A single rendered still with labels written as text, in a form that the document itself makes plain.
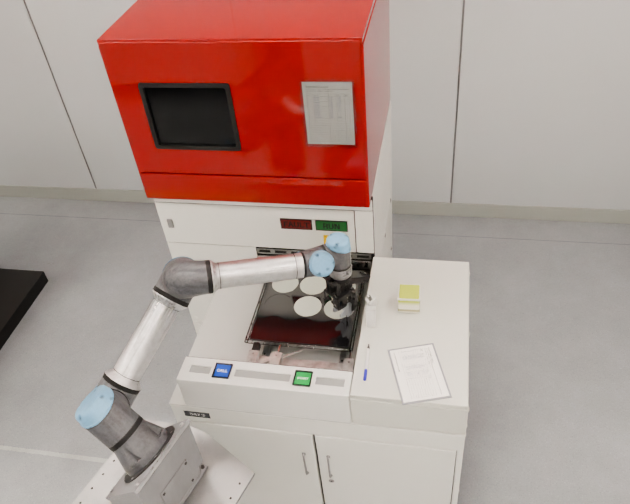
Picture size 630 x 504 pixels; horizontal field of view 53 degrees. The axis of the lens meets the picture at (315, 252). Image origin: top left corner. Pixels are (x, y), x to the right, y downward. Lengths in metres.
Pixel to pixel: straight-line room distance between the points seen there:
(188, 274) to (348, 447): 0.81
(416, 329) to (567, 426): 1.22
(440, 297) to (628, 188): 2.09
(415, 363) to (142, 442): 0.83
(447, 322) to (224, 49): 1.10
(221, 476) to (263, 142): 1.04
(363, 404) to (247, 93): 1.00
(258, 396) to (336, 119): 0.89
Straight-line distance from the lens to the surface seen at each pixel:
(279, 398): 2.03
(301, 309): 2.28
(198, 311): 2.81
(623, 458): 3.13
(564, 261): 3.89
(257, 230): 2.39
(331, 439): 2.17
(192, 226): 2.47
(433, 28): 3.50
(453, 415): 1.98
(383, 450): 2.17
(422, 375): 1.99
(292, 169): 2.12
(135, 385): 1.97
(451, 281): 2.28
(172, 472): 1.90
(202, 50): 1.99
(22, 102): 4.54
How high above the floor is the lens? 2.55
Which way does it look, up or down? 41 degrees down
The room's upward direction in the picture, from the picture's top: 7 degrees counter-clockwise
